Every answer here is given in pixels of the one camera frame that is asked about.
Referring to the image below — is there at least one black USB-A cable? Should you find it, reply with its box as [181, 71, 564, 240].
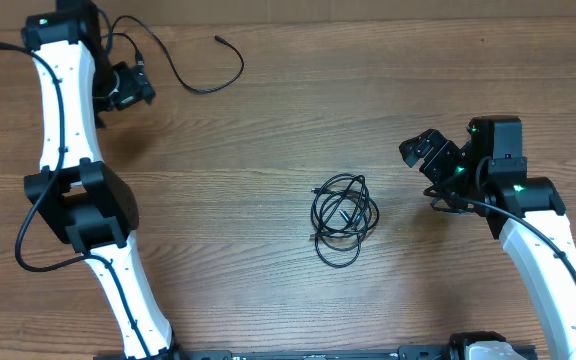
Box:
[102, 14, 246, 95]

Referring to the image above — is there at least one black thick cable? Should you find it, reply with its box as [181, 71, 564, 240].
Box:
[311, 184, 377, 269]

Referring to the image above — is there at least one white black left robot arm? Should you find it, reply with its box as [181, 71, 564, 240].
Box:
[22, 1, 187, 359]

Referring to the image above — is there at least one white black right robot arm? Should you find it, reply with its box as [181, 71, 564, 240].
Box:
[399, 115, 576, 359]

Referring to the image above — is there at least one brown cardboard back board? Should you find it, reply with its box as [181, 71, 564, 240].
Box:
[0, 0, 576, 32]

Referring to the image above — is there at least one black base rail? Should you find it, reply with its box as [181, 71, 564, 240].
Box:
[150, 345, 458, 360]

